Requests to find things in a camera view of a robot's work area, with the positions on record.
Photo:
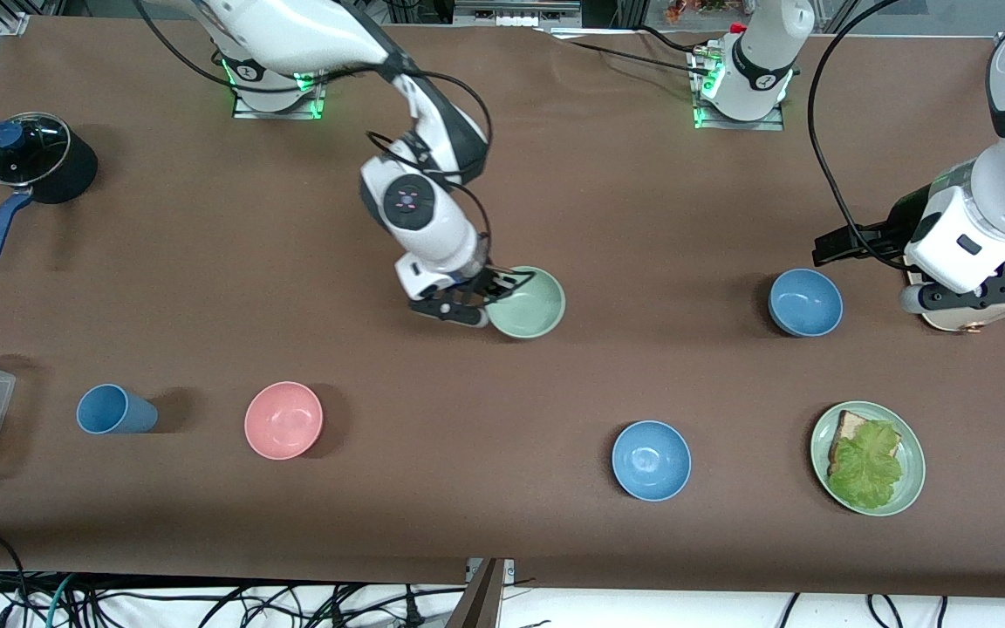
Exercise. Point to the aluminium frame corner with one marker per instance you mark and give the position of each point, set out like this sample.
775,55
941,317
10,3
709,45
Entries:
12,23

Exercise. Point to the green bowl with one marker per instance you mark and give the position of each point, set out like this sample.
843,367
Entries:
533,310

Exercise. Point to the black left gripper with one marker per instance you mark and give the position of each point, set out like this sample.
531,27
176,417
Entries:
897,218

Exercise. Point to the blue bowl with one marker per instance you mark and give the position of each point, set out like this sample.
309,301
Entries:
805,303
651,460

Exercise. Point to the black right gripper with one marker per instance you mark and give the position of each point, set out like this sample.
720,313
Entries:
497,281

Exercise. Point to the green plate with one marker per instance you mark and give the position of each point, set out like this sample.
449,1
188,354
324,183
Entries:
915,467

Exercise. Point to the bread slice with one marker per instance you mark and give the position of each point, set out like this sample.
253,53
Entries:
851,427

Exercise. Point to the glass lid blue knob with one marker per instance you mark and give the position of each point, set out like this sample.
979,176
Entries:
7,133

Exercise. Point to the metal table bracket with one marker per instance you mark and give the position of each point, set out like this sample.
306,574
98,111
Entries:
507,569

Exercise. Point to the dark table leg beam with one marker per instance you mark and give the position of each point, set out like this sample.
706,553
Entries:
478,602

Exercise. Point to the blue plastic cup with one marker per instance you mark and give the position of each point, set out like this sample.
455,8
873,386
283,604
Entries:
114,410

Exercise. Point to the green lettuce leaf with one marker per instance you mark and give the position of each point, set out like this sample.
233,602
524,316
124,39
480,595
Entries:
869,467

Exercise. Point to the cream toaster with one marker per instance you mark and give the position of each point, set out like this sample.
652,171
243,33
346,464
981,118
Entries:
965,320

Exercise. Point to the pink bowl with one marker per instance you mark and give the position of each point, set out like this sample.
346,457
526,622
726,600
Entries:
284,420

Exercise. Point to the grey metal rail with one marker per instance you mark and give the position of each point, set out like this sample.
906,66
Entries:
516,13

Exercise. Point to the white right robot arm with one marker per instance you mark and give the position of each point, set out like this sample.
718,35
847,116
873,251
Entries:
293,35

